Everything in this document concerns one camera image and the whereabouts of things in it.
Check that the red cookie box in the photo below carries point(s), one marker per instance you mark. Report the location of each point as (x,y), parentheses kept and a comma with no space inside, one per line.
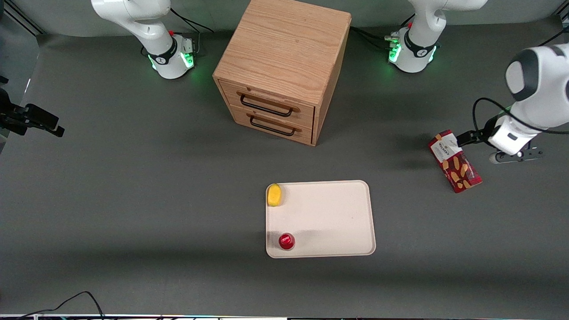
(462,173)

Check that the wooden drawer front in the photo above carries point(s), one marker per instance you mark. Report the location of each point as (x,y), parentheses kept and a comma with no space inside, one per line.
(306,116)
(240,116)

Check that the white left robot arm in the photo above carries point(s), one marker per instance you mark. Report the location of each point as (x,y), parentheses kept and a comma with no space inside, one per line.
(542,75)

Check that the yellow lemon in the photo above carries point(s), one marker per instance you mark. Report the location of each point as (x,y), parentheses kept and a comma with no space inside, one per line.
(274,195)

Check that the black metal frame rail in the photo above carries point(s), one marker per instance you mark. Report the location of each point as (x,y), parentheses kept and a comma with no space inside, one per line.
(22,18)

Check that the cream plastic tray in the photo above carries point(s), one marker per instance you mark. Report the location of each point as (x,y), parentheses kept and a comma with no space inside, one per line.
(324,222)

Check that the wooden drawer cabinet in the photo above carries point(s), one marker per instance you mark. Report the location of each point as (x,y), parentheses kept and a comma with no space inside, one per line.
(284,44)

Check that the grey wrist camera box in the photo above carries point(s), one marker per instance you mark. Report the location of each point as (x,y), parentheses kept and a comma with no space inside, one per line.
(524,155)

